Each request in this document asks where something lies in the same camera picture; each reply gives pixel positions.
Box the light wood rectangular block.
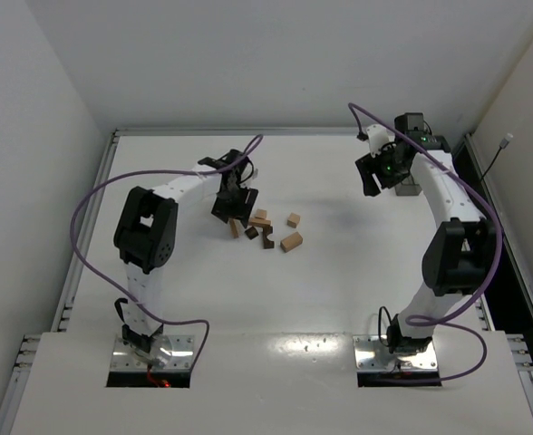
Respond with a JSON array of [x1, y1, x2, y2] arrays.
[[228, 218, 240, 238]]

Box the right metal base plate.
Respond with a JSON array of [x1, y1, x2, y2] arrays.
[[353, 334, 439, 374]]

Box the clear grey plastic bin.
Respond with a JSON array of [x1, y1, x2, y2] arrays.
[[394, 176, 422, 197]]

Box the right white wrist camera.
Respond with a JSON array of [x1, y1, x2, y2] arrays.
[[357, 124, 392, 157]]

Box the metal base plate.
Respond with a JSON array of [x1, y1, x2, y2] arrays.
[[353, 334, 439, 374], [110, 334, 195, 373]]

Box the purple cable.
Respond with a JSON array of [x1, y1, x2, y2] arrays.
[[70, 133, 265, 373], [347, 102, 504, 382]]

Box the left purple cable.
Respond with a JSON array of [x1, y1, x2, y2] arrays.
[[70, 133, 265, 373]]

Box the light wood plank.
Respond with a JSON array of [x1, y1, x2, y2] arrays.
[[248, 217, 271, 228]]

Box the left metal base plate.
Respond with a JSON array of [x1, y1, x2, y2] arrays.
[[110, 334, 195, 373]]

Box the dark wood arch block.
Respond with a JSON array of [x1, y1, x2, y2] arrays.
[[262, 226, 275, 249]]

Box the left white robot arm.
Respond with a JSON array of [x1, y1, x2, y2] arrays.
[[113, 149, 258, 357]]

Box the long light wood block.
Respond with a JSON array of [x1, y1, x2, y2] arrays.
[[280, 231, 304, 253]]

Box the black wall cable with plug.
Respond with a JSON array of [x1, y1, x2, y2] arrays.
[[468, 132, 515, 200]]

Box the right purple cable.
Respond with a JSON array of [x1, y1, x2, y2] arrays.
[[347, 102, 504, 382]]

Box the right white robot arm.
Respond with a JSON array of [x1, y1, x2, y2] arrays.
[[355, 112, 500, 354]]

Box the light wood cube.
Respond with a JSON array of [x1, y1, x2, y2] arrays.
[[286, 213, 301, 228], [255, 208, 267, 219]]

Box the small dark wood cube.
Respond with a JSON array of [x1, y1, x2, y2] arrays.
[[245, 227, 258, 240]]

